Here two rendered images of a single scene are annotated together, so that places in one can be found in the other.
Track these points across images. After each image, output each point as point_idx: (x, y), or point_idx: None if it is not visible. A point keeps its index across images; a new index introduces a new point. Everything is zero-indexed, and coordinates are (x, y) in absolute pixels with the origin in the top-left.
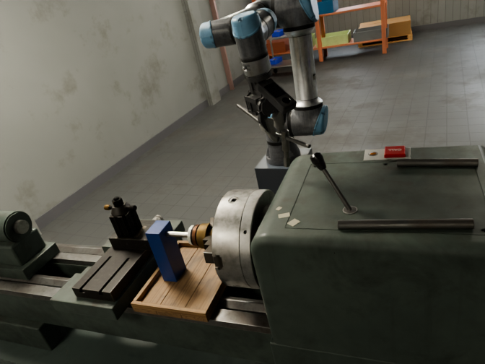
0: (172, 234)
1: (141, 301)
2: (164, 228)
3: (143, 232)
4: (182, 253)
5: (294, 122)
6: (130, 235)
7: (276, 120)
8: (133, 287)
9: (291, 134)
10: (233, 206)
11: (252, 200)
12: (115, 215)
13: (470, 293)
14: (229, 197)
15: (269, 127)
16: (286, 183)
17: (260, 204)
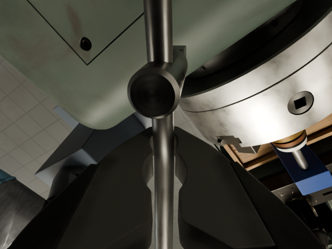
0: (305, 160)
1: (330, 125)
2: (312, 175)
3: (290, 196)
4: (250, 154)
5: (23, 219)
6: (304, 202)
7: (150, 194)
8: (325, 146)
9: (47, 202)
10: (319, 83)
11: (283, 62)
12: (327, 236)
13: None
14: (297, 118)
15: (222, 180)
16: (192, 40)
17: (264, 53)
